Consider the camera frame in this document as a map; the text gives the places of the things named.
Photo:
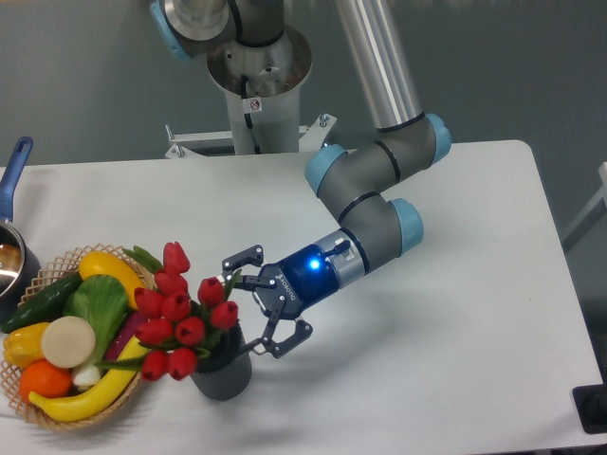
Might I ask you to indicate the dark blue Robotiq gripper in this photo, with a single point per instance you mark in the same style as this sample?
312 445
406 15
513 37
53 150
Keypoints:
284 290

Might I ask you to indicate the red tulip bouquet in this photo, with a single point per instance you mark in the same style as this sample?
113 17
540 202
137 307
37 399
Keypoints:
178 333

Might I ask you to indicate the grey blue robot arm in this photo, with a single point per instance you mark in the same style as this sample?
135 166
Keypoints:
372 230

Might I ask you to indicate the dark grey ribbed vase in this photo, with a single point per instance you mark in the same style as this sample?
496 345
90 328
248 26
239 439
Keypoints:
227 372

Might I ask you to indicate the purple eggplant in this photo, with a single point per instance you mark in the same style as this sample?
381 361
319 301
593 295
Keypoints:
126 331

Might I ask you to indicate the green bok choy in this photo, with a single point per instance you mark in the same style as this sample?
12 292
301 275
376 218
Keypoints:
101 300

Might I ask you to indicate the yellow lemon squash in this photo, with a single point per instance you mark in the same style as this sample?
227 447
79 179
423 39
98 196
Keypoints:
104 263

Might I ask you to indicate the yellow banana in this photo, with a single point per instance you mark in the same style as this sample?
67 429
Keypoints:
106 392

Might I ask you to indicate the woven wicker basket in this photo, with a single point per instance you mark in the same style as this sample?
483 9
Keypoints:
59 268

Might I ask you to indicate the beige round disc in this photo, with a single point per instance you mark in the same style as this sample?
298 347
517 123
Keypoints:
67 342

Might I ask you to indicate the dark green cucumber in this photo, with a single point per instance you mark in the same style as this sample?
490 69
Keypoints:
46 305

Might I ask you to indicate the orange fruit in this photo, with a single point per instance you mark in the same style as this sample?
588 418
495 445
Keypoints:
45 379

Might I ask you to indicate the yellow bell pepper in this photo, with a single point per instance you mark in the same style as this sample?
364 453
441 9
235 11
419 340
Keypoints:
23 346

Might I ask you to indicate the black device at corner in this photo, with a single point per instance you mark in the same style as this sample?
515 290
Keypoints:
591 407

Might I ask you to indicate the white furniture leg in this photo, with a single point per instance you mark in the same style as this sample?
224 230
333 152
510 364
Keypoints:
588 216

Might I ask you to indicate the white metal mounting frame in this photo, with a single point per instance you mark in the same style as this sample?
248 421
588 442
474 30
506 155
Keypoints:
311 139

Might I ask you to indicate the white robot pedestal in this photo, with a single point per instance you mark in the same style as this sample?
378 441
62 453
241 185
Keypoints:
262 90

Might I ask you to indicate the blue handled saucepan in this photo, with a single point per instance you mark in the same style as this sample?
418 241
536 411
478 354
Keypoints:
18 263

